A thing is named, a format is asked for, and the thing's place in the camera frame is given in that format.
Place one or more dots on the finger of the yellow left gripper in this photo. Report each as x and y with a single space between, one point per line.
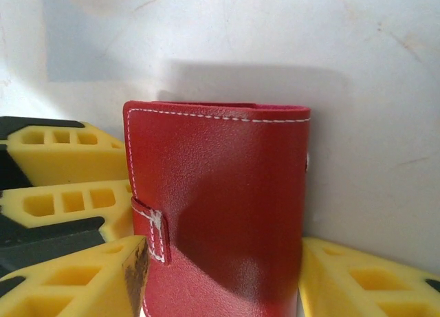
68 162
68 224

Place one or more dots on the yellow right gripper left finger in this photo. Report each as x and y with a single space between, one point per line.
86 289

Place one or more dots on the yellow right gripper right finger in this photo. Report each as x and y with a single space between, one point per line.
361 289

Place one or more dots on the red leather card holder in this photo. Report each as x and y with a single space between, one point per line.
223 193

